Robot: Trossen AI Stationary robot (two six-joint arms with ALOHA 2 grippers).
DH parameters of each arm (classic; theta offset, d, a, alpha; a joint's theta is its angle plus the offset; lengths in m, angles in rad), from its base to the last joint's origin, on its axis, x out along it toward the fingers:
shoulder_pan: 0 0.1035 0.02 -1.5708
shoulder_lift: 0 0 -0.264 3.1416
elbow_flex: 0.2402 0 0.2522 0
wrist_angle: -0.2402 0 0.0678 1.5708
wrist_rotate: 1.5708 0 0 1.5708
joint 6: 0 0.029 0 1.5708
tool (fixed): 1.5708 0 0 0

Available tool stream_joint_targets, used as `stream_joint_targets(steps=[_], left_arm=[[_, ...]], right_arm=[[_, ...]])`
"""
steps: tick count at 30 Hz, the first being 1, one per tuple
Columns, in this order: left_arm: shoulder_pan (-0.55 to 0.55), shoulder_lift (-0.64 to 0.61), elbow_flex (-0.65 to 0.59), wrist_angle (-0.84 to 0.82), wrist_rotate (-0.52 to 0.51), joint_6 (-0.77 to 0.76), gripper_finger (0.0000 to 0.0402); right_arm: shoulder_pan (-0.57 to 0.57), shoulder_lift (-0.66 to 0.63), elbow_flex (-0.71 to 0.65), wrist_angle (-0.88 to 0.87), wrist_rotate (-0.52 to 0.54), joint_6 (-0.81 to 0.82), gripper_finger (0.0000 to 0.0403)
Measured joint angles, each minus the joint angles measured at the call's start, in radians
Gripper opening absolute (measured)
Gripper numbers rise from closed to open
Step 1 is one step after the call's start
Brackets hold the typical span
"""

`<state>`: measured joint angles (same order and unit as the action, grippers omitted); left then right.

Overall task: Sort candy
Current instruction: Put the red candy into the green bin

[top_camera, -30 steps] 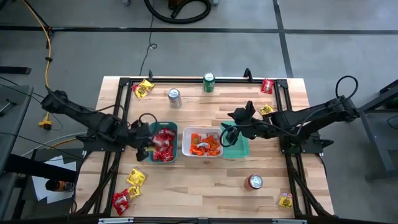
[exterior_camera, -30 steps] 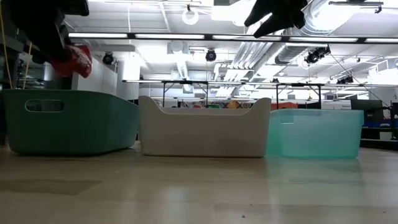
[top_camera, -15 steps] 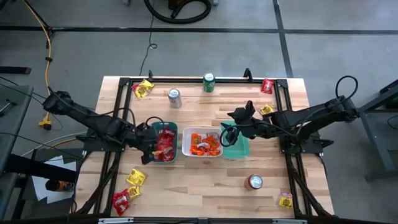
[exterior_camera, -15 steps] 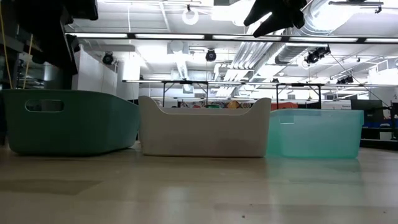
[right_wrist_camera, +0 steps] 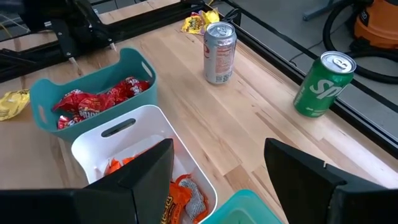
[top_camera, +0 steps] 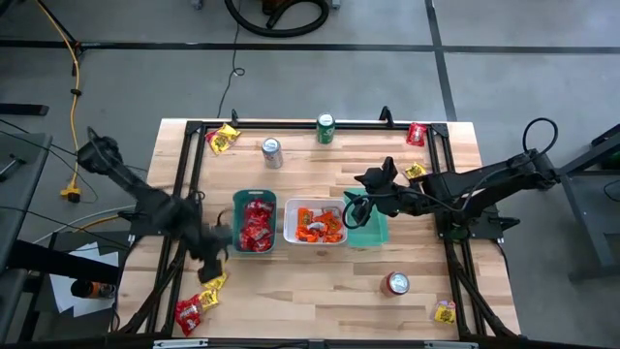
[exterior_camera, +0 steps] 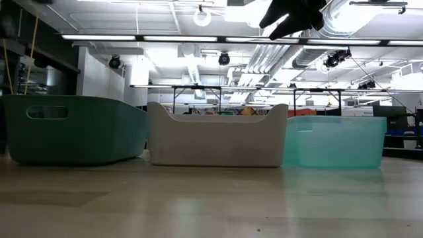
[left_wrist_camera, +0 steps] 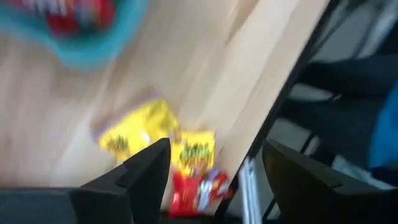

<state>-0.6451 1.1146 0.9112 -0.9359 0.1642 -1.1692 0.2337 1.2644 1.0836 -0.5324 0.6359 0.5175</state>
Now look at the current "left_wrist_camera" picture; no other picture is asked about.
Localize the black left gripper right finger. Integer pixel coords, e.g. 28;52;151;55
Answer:
262;138;398;224

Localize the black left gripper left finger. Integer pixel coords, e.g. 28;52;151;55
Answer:
0;138;172;224

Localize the dark teal plastic bin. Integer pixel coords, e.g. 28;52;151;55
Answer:
0;0;150;72

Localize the red candy packet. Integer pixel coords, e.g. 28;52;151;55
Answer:
46;0;116;37
169;169;233;218

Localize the yellow candy packet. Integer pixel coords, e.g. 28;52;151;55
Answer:
170;129;216;177
98;99;180;163

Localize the black chair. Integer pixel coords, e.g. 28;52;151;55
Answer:
281;52;398;162

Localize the person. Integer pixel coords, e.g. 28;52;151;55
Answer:
368;90;398;170

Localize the silver aluminium bracket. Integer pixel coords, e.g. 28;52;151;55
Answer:
238;156;262;224

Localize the black aluminium table frame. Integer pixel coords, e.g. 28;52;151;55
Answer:
214;0;341;224

